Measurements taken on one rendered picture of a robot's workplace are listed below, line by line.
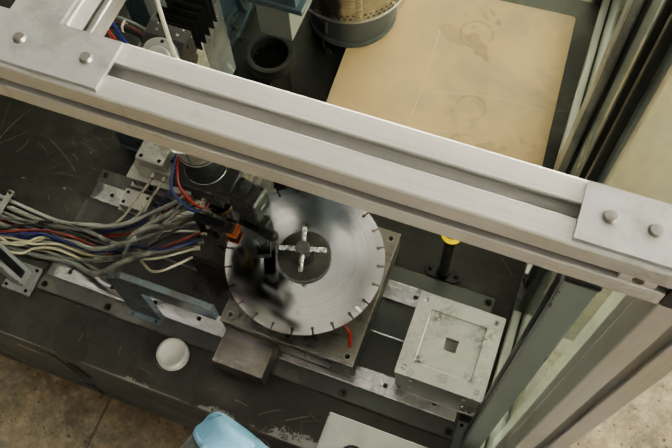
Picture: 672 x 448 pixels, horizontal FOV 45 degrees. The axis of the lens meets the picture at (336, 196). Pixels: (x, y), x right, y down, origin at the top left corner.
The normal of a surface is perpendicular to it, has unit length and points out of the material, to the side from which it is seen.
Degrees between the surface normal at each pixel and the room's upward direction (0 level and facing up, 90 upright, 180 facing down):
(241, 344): 0
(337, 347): 0
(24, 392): 0
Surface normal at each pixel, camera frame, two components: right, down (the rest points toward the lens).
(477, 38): -0.04, -0.44
